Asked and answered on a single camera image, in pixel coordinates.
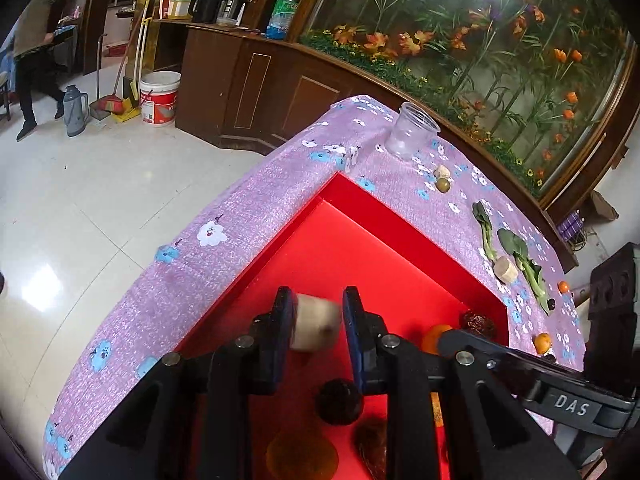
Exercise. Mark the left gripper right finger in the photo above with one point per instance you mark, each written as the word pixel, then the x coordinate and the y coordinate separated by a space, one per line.
pixel 363 330

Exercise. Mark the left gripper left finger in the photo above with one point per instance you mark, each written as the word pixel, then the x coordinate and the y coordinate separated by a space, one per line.
pixel 272 332

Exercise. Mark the large banana chunk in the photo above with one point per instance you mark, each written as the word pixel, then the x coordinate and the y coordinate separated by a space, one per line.
pixel 317 324

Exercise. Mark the orange tangerine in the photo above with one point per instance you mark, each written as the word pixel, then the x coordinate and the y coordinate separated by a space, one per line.
pixel 301 456
pixel 431 339
pixel 542 343

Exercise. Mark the red tray box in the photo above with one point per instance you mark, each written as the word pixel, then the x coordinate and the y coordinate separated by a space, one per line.
pixel 320 358

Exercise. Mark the dark plum near gripper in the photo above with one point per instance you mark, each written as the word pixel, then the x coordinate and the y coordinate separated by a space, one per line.
pixel 339 402

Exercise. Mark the dark red plum in tray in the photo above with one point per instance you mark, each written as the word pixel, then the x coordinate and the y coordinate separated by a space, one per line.
pixel 369 440

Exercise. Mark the red date in tray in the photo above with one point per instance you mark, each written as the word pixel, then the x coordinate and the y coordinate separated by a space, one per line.
pixel 478 324

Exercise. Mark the banana chunk far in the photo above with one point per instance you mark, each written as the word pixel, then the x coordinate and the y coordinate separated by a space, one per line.
pixel 505 270

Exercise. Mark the small green leaf vegetable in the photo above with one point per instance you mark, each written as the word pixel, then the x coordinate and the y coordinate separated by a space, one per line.
pixel 481 216

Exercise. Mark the green olive fruit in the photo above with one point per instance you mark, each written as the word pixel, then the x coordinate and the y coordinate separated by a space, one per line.
pixel 443 185

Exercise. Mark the large green leaf vegetable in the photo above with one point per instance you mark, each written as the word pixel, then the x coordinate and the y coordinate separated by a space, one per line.
pixel 516 247

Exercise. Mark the small banana piece far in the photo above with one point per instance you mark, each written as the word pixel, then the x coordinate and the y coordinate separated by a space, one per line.
pixel 442 173

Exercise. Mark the purple spray cans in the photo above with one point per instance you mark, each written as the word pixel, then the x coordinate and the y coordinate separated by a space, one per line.
pixel 570 229

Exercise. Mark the purple floral tablecloth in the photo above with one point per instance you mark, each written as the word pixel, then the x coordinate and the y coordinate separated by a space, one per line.
pixel 189 273

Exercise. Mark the clear plastic cup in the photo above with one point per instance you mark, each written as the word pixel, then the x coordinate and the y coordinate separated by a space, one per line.
pixel 411 132

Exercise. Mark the white red bucket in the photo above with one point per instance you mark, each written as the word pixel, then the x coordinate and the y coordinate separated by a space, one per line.
pixel 159 97

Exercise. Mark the grey thermos on floor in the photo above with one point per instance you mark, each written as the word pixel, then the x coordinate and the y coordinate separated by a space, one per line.
pixel 76 110

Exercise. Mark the flower aquarium display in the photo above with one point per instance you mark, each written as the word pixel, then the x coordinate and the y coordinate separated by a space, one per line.
pixel 529 80

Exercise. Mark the water bottle blue label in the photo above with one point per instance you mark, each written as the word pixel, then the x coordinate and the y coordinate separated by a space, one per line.
pixel 280 20

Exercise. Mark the person in background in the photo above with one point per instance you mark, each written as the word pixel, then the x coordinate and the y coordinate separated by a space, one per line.
pixel 32 40

